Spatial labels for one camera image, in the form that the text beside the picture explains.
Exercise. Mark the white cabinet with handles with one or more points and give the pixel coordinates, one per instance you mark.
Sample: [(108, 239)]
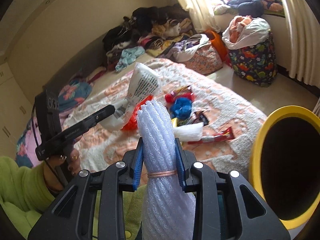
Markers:
[(15, 111)]

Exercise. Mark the left hand painted nails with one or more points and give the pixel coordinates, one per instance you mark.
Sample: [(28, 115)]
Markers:
[(52, 180)]

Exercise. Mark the white plastic bag of clothes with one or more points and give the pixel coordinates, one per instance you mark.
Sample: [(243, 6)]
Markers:
[(244, 31)]

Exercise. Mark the green sleeve left forearm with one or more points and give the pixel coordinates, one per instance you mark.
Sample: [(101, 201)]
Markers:
[(24, 194)]

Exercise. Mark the white foam sheet piece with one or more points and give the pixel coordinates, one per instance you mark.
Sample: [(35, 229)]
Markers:
[(187, 133)]

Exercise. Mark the pink floral fabric bag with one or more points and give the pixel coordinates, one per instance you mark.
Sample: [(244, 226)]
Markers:
[(205, 61)]

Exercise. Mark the cream curtain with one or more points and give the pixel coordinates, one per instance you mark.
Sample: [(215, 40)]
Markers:
[(201, 13), (304, 39)]

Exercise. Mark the dark snack packet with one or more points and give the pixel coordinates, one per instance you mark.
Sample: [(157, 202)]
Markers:
[(198, 117)]

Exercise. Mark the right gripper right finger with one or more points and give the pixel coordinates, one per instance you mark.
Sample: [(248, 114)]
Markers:
[(227, 205)]

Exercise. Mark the blue plastic bag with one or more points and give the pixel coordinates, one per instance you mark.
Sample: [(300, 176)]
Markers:
[(181, 108)]

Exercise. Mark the red cylinder wrapper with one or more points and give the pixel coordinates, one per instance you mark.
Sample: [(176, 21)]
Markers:
[(171, 97)]

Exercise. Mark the yellow rim trash bin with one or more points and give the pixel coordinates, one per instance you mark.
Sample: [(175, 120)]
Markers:
[(284, 164)]

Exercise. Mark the white printed plastic bag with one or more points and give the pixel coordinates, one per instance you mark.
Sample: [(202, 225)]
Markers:
[(144, 82)]

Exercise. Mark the left cream curtain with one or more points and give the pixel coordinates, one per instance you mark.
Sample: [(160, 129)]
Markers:
[(201, 13)]

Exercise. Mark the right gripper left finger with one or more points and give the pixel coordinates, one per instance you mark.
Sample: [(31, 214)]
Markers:
[(71, 214)]

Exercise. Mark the red long snack wrapper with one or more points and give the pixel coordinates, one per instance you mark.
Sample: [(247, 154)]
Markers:
[(217, 137)]

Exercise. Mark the white foam net sleeve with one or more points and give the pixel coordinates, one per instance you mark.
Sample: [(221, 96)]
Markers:
[(167, 212)]

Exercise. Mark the orange bag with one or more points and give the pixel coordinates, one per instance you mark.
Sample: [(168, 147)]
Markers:
[(217, 43)]

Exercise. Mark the peach white bed blanket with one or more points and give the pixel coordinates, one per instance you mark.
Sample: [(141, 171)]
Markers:
[(100, 147)]

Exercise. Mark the pile of clothes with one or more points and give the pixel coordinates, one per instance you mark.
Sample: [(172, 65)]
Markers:
[(152, 30)]

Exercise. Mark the clothes on window sill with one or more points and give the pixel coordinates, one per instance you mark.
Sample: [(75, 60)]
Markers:
[(254, 8)]

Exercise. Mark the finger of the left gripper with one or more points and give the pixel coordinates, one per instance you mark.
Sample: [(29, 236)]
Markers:
[(83, 126)]

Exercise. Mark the dinosaur print laundry basket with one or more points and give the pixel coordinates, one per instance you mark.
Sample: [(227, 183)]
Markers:
[(256, 63)]

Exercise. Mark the floral pillow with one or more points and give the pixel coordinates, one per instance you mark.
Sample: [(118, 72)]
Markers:
[(73, 94)]

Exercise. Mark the red mesh net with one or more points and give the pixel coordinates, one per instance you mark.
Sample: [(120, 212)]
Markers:
[(132, 123)]

